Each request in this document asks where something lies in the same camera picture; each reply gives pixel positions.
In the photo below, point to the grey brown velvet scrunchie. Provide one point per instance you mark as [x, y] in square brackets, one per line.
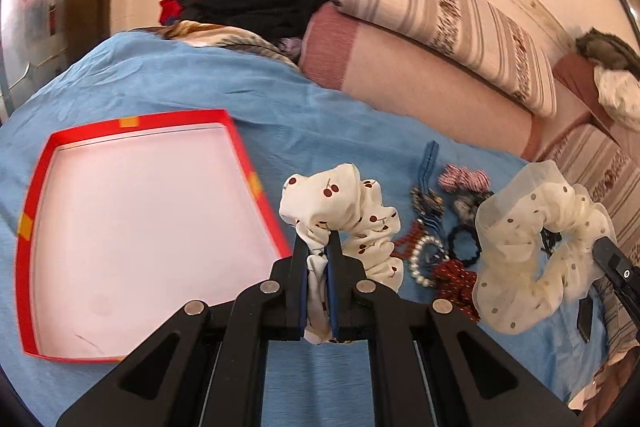
[466, 205]

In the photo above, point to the blue bed blanket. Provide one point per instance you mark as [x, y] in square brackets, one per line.
[288, 125]

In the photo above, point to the patterned beige fabric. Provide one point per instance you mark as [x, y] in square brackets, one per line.
[202, 35]

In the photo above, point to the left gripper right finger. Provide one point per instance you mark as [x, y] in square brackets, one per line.
[431, 368]

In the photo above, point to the olive green garment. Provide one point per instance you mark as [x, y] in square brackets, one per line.
[609, 50]

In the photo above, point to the white crumpled garment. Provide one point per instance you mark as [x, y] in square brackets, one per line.
[619, 95]

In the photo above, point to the red cardboard box lid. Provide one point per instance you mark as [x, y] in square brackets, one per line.
[127, 219]

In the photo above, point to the glass panel door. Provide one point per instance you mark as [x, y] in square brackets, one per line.
[30, 16]

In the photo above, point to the blue striped watch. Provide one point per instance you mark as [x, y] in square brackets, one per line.
[426, 202]

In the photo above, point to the pile of dark clothes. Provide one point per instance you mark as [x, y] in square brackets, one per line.
[271, 19]

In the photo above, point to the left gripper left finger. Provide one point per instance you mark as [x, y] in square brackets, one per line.
[206, 365]

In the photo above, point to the white cherry print scrunchie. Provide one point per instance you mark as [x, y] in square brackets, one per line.
[339, 200]

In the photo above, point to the striped floral pillow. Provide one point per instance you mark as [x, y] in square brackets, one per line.
[474, 34]

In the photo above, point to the red white plaid scrunchie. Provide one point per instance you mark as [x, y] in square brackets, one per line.
[457, 178]

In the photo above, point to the pink bolster cushion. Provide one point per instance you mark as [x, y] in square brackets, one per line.
[395, 75]

